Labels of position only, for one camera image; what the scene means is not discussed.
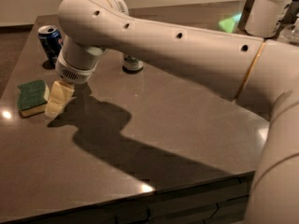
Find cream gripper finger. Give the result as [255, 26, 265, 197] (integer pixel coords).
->
[45, 80, 75, 119]

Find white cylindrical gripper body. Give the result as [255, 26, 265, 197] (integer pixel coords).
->
[55, 36, 108, 84]

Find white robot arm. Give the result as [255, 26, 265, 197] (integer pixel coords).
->
[56, 0, 299, 224]

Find green and yellow sponge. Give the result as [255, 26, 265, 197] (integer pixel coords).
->
[17, 79, 50, 118]

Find blue Pepsi can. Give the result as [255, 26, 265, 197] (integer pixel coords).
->
[37, 25, 64, 65]

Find white green 7UP can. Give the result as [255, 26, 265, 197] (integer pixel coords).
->
[123, 54, 143, 72]

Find white cylindrical container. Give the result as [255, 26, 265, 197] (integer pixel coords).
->
[245, 0, 292, 38]

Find dark cabinet drawers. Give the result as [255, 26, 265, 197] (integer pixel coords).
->
[2, 173, 253, 224]

